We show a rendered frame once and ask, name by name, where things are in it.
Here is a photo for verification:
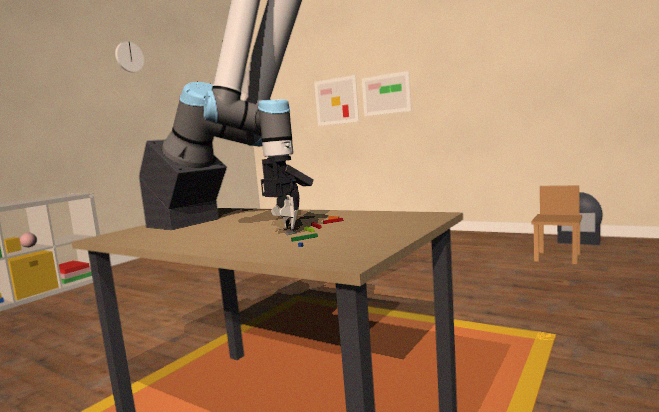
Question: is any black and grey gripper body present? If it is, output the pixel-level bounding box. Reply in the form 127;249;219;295
261;156;297;198

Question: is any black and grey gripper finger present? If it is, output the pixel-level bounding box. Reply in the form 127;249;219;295
271;197;290;228
280;184;300;229

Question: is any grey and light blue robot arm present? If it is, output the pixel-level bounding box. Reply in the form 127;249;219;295
162;0;302;168

